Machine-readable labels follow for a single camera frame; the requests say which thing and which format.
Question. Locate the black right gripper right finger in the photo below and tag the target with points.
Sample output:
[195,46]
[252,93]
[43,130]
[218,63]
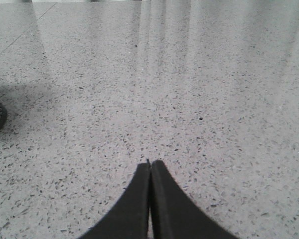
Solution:
[174,215]

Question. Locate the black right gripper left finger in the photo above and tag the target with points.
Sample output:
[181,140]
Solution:
[128,218]

